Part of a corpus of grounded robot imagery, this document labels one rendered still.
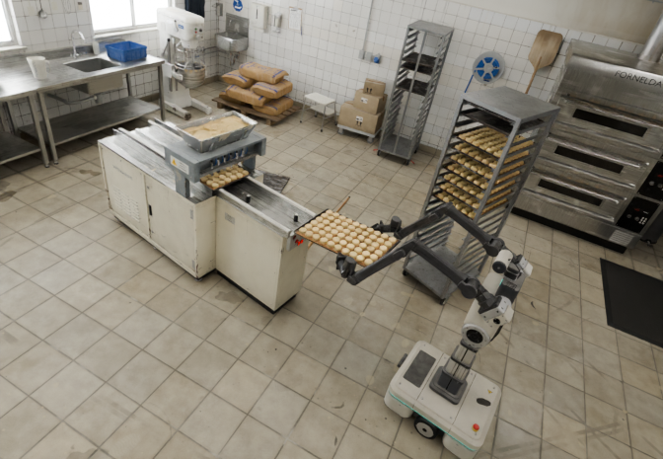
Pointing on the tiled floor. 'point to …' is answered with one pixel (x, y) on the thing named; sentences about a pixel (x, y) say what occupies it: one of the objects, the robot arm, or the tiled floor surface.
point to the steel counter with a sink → (109, 78)
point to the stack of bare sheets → (274, 181)
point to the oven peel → (544, 50)
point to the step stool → (321, 106)
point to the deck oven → (600, 149)
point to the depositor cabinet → (161, 204)
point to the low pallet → (255, 111)
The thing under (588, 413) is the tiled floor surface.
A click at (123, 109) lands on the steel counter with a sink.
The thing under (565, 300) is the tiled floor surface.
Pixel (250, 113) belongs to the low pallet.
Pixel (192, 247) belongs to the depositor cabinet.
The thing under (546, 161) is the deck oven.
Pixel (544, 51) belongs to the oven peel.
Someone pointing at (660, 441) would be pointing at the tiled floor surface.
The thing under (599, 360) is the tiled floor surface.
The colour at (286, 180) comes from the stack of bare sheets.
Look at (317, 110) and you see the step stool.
